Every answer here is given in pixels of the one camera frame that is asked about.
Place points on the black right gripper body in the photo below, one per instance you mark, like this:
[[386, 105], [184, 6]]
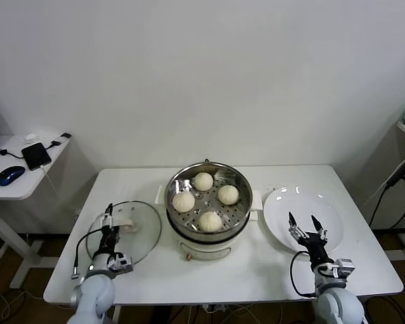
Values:
[[315, 249]]

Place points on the black smartphone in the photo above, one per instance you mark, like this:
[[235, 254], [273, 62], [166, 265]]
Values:
[[36, 156]]

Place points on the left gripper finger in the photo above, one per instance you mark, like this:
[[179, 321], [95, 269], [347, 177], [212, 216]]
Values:
[[116, 233], [107, 219]]

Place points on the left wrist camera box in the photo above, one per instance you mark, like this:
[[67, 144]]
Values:
[[121, 263]]

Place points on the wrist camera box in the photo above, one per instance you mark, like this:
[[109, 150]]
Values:
[[121, 263], [344, 266]]

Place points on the right robot arm silver white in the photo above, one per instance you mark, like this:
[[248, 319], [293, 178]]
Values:
[[337, 303]]

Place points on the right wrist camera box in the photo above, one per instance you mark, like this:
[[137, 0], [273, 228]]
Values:
[[344, 266]]

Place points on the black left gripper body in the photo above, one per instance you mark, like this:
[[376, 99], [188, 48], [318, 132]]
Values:
[[107, 241]]

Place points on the perforated stainless steel steamer pot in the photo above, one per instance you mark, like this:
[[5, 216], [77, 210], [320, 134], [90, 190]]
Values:
[[244, 199]]

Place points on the white electric cooker base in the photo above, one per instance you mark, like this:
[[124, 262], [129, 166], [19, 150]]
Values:
[[206, 251]]

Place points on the white steamed baozi bun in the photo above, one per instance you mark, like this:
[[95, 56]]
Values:
[[228, 195], [183, 202], [203, 181], [210, 221]]

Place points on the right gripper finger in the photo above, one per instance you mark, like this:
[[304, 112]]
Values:
[[296, 233], [321, 233]]

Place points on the small white earbud case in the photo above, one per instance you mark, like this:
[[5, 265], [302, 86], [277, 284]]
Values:
[[30, 136]]

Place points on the white round plate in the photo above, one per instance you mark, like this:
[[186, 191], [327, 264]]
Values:
[[276, 216]]

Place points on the white side table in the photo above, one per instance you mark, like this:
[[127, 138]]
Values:
[[13, 190]]

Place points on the black table foot bar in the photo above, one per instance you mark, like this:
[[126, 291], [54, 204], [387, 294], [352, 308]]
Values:
[[391, 231]]

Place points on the blue computer mouse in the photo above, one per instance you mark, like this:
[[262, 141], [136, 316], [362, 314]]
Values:
[[10, 175]]

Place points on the left robot arm silver white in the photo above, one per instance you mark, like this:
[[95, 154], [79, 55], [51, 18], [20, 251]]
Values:
[[94, 293]]

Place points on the white power strip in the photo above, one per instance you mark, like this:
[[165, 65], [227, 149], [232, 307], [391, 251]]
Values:
[[216, 308]]

